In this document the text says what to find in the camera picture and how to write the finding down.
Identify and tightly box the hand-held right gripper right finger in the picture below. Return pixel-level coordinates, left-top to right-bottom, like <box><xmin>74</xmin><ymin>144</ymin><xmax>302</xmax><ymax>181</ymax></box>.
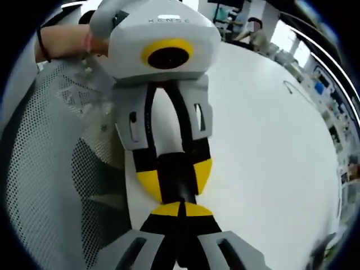
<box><xmin>179</xmin><ymin>201</ymin><xmax>272</xmax><ymax>270</ymax></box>

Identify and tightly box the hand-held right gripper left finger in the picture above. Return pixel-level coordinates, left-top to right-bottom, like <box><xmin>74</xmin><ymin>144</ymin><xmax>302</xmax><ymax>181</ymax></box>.
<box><xmin>92</xmin><ymin>201</ymin><xmax>183</xmax><ymax>270</ymax></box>

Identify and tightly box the black remote control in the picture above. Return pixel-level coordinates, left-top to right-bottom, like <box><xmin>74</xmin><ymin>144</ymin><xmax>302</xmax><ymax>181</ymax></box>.
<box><xmin>157</xmin><ymin>153</ymin><xmax>199</xmax><ymax>205</ymax></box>

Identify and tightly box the person's left hand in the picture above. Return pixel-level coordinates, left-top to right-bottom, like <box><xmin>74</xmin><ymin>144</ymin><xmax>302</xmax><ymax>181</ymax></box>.
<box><xmin>89</xmin><ymin>33</ymin><xmax>111</xmax><ymax>57</ymax></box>

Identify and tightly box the potted green plant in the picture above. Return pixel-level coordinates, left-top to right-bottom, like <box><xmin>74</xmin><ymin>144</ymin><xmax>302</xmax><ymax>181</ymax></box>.
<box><xmin>308</xmin><ymin>232</ymin><xmax>347</xmax><ymax>270</ymax></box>

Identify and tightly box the long ceiling light strip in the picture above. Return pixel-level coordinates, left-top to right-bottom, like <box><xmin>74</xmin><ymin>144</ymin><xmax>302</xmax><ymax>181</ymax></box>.
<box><xmin>294</xmin><ymin>29</ymin><xmax>360</xmax><ymax>98</ymax></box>

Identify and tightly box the black wall screen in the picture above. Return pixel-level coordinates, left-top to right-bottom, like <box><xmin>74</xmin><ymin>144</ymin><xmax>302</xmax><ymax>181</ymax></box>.
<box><xmin>208</xmin><ymin>0</ymin><xmax>244</xmax><ymax>9</ymax></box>

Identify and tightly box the black cable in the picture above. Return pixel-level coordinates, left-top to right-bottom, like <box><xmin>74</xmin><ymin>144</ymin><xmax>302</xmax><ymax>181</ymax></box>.
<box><xmin>283</xmin><ymin>80</ymin><xmax>308</xmax><ymax>98</ymax></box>

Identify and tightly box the black hair tie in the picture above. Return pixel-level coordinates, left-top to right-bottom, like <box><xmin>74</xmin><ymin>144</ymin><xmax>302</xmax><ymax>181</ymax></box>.
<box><xmin>36</xmin><ymin>26</ymin><xmax>53</xmax><ymax>63</ymax></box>

